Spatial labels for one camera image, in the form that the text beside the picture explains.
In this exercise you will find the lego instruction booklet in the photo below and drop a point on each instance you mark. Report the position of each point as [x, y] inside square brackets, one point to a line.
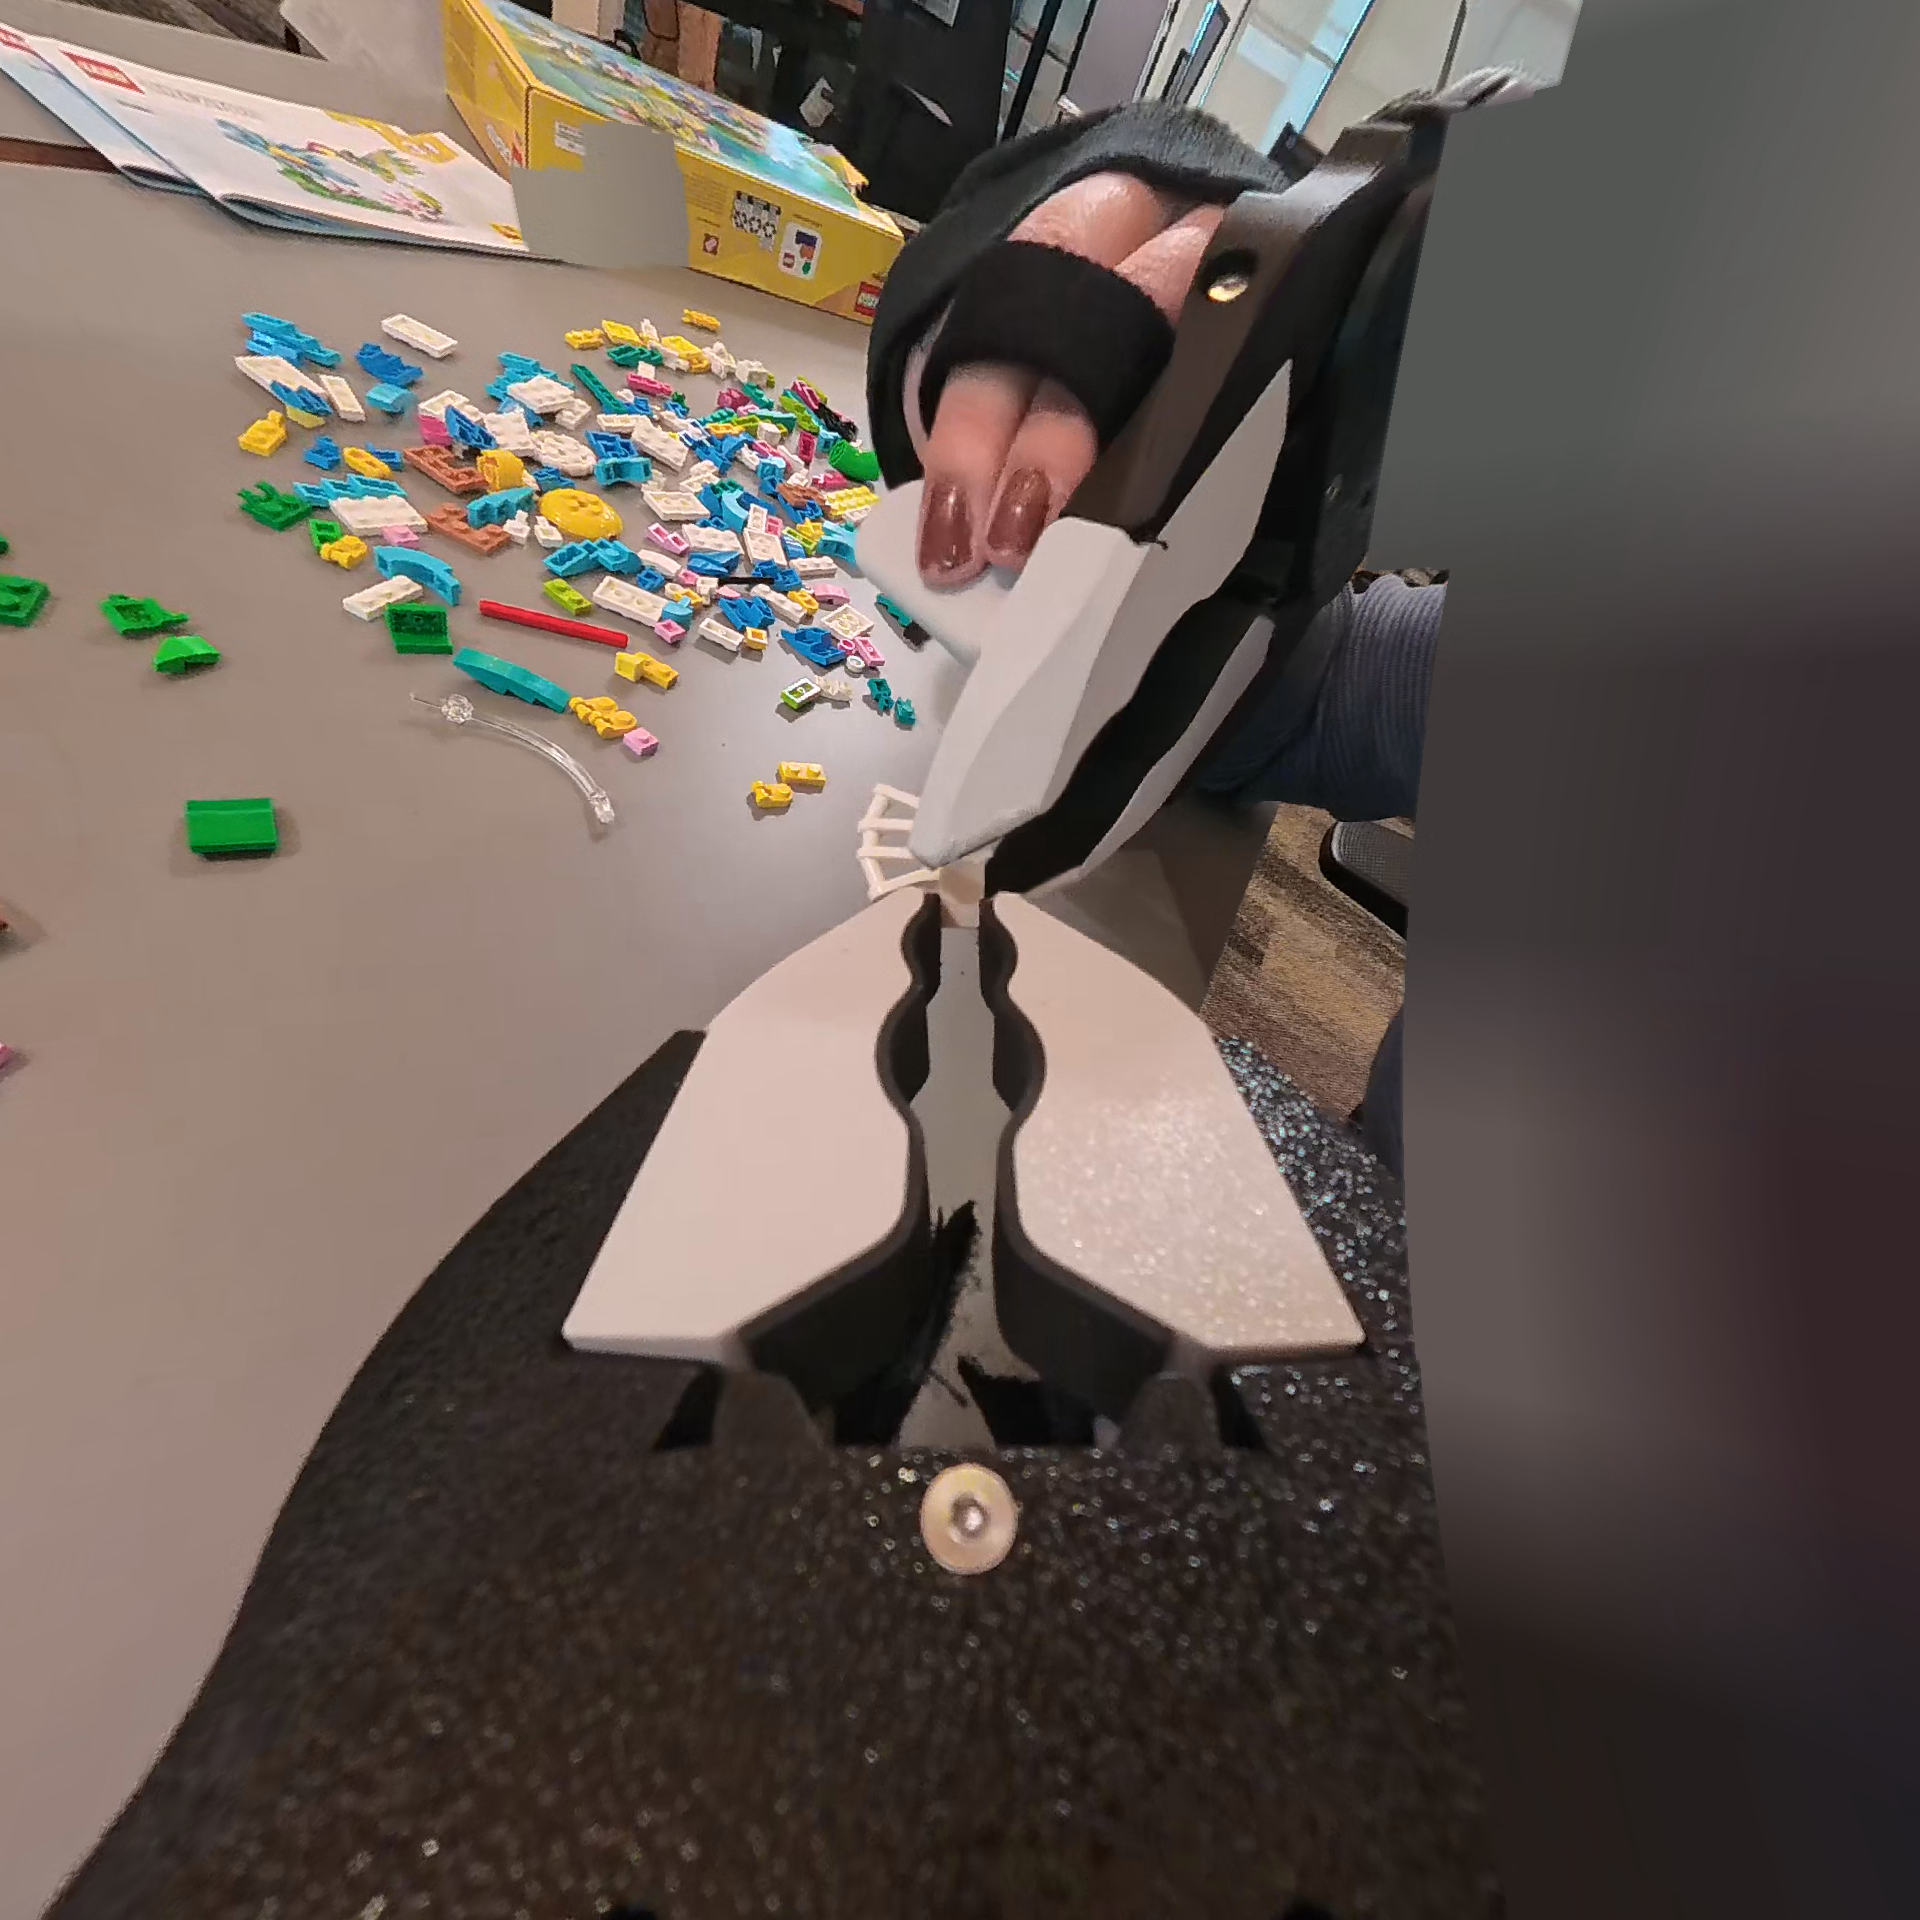
[271, 150]

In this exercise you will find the yellow lego box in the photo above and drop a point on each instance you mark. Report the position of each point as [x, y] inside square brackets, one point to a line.
[839, 254]

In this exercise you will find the small white lego piece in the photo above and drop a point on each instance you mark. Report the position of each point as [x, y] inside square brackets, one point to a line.
[953, 886]

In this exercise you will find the small green lego piece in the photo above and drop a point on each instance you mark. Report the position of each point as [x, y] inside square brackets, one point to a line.
[143, 615]

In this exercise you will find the green curved lego piece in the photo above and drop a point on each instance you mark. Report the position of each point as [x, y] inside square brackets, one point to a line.
[188, 655]

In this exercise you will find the colourful lego piece pile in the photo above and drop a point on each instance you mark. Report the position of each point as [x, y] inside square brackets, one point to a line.
[630, 452]

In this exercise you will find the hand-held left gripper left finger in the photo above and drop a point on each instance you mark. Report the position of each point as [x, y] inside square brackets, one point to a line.
[734, 1156]

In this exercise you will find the green lego slope brick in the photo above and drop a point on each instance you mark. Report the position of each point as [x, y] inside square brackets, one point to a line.
[233, 829]

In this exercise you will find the transparent curved lego piece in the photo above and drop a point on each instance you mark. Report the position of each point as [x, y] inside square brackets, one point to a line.
[456, 707]

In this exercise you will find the teal curved lego piece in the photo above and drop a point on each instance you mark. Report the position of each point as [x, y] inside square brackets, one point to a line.
[511, 678]

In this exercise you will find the black office chair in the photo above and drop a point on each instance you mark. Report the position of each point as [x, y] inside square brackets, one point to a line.
[1364, 874]

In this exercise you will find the person's right hand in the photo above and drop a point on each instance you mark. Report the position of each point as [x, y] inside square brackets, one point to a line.
[990, 452]

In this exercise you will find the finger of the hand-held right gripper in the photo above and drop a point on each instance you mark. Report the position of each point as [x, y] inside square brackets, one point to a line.
[1207, 727]
[1037, 706]

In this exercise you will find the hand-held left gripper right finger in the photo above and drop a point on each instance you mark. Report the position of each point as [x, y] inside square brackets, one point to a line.
[1172, 1184]

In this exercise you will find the red lego rod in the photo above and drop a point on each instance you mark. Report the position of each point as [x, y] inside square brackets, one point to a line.
[551, 623]

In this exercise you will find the green lego plate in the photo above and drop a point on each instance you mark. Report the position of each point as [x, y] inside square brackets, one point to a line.
[19, 599]

